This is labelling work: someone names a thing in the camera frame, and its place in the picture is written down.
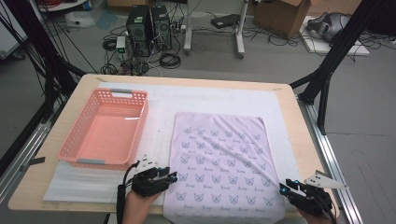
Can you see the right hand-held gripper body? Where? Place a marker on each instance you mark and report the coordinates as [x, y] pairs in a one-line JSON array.
[[311, 199]]

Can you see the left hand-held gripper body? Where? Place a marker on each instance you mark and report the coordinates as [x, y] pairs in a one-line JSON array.
[[148, 183]]

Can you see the lilac butterfly print towel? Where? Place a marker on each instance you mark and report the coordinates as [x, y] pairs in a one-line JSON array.
[[224, 168]]

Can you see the person's right hand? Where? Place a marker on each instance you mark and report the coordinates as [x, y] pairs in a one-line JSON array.
[[314, 219]]

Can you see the person's left hand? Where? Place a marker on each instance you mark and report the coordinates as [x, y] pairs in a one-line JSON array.
[[140, 208]]

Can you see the pink plastic basket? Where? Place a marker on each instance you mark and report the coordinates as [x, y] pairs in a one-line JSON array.
[[109, 137]]

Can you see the white power adapter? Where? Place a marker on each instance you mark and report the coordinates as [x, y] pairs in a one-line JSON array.
[[120, 45]]

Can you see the black computer tower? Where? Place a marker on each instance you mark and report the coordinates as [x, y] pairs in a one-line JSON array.
[[162, 28], [138, 29]]

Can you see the white foam board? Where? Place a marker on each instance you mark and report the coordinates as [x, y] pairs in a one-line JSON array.
[[358, 49]]

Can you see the flat black device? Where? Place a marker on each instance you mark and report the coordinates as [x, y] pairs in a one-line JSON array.
[[224, 21]]

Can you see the grey plastic shell device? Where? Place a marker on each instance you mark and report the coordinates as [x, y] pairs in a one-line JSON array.
[[330, 26]]

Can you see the open cardboard box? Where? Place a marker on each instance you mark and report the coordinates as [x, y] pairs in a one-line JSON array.
[[280, 17]]

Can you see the clear plastic bag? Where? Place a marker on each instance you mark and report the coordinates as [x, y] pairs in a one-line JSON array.
[[79, 19]]

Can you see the large cardboard box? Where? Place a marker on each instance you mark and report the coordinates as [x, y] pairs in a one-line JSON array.
[[336, 5]]

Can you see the round white table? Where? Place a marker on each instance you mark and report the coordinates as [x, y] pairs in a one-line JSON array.
[[62, 4]]

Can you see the white cabinet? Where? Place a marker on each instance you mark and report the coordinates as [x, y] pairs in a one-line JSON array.
[[9, 40]]

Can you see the aluminium rail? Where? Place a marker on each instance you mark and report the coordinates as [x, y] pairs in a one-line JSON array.
[[21, 155], [333, 149]]

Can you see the black rail bracket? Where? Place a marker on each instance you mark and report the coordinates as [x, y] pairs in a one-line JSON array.
[[34, 161]]

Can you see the black metal frame stand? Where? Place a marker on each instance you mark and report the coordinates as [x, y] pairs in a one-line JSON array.
[[51, 77], [327, 68]]

